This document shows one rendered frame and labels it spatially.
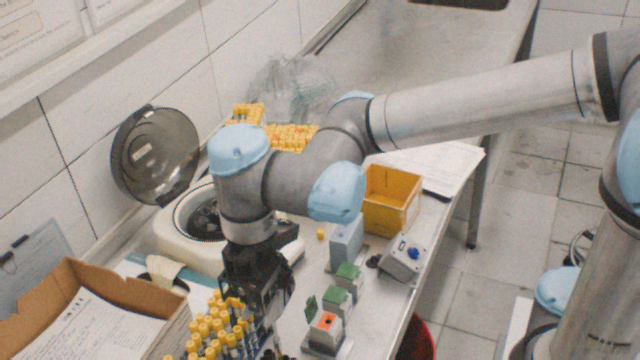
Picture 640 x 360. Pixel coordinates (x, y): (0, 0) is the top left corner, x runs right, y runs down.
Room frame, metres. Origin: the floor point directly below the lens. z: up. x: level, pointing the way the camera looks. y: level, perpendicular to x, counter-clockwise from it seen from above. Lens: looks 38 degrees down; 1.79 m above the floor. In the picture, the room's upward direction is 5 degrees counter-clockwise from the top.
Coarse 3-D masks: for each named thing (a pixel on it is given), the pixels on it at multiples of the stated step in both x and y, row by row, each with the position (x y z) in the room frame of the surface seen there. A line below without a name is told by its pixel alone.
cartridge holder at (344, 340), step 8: (344, 336) 0.66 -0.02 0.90; (304, 344) 0.66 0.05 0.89; (312, 344) 0.64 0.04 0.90; (320, 344) 0.64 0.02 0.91; (336, 344) 0.63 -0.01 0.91; (344, 344) 0.65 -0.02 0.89; (352, 344) 0.65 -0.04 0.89; (312, 352) 0.64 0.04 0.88; (320, 352) 0.64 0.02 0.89; (328, 352) 0.63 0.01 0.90; (336, 352) 0.63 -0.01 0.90; (344, 352) 0.63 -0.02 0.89
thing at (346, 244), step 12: (360, 216) 0.90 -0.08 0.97; (336, 228) 0.87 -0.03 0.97; (348, 228) 0.87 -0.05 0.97; (360, 228) 0.90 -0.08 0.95; (336, 240) 0.84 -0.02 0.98; (348, 240) 0.83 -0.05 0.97; (360, 240) 0.89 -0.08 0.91; (336, 252) 0.83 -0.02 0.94; (348, 252) 0.83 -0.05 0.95; (360, 252) 0.89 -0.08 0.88; (336, 264) 0.83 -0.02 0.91; (360, 264) 0.85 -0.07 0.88
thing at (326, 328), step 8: (320, 312) 0.68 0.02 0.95; (328, 312) 0.67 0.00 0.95; (312, 320) 0.66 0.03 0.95; (320, 320) 0.66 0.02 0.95; (328, 320) 0.66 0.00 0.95; (336, 320) 0.66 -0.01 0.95; (312, 328) 0.65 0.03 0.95; (320, 328) 0.64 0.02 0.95; (328, 328) 0.64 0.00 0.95; (336, 328) 0.64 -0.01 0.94; (312, 336) 0.65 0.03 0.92; (320, 336) 0.64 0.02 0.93; (328, 336) 0.63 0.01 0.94; (336, 336) 0.64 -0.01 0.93; (328, 344) 0.63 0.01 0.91
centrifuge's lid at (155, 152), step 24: (144, 120) 1.08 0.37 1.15; (168, 120) 1.12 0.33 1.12; (120, 144) 0.97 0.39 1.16; (144, 144) 1.07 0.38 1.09; (168, 144) 1.10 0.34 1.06; (192, 144) 1.11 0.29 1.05; (120, 168) 0.94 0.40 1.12; (144, 168) 1.04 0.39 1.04; (168, 168) 1.08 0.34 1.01; (192, 168) 1.08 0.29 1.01; (144, 192) 1.01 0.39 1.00; (168, 192) 1.02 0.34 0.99
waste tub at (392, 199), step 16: (368, 176) 1.07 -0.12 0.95; (384, 176) 1.07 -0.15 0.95; (400, 176) 1.05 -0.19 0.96; (416, 176) 1.03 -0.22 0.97; (368, 192) 1.07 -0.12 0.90; (384, 192) 1.07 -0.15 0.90; (400, 192) 1.05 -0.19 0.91; (416, 192) 0.99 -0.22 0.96; (368, 208) 0.95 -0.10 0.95; (384, 208) 0.93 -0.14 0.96; (400, 208) 0.92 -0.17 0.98; (416, 208) 0.99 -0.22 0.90; (368, 224) 0.95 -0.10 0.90; (384, 224) 0.93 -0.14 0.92; (400, 224) 0.91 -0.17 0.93
